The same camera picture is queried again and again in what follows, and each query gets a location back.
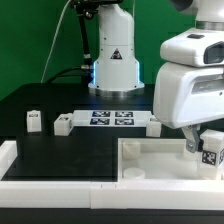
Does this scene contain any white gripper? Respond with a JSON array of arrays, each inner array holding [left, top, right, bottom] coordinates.
[[153, 28, 224, 153]]

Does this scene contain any white square table top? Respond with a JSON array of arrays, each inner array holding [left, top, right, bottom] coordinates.
[[118, 138, 215, 181]]

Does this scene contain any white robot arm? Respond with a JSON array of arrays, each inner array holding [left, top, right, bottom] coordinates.
[[88, 0, 224, 153]]

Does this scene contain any white U-shaped fence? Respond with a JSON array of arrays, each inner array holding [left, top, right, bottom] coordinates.
[[0, 141, 224, 210]]

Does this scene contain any white marker base plate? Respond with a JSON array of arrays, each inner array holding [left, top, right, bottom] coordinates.
[[73, 110, 153, 127]]

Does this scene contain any black cable bundle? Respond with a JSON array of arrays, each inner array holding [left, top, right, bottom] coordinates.
[[44, 65, 93, 84]]

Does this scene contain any white cable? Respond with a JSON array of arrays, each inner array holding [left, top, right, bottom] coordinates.
[[40, 0, 73, 84]]

